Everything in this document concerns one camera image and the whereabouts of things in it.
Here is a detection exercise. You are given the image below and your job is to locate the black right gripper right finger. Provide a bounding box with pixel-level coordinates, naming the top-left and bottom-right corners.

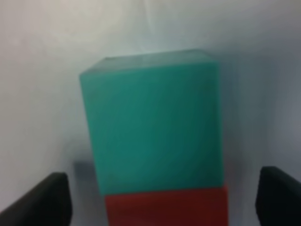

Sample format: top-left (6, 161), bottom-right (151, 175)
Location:
top-left (255, 166), bottom-right (301, 226)

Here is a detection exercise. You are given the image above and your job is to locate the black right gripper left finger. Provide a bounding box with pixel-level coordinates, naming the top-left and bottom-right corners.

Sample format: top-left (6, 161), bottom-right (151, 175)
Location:
top-left (0, 172), bottom-right (72, 226)

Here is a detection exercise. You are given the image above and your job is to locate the red block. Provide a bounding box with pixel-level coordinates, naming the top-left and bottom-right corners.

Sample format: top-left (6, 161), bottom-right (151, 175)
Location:
top-left (105, 186), bottom-right (229, 226)

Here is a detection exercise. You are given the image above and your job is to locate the green block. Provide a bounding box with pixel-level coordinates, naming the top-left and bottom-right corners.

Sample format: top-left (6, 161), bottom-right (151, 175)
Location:
top-left (79, 49), bottom-right (224, 195)

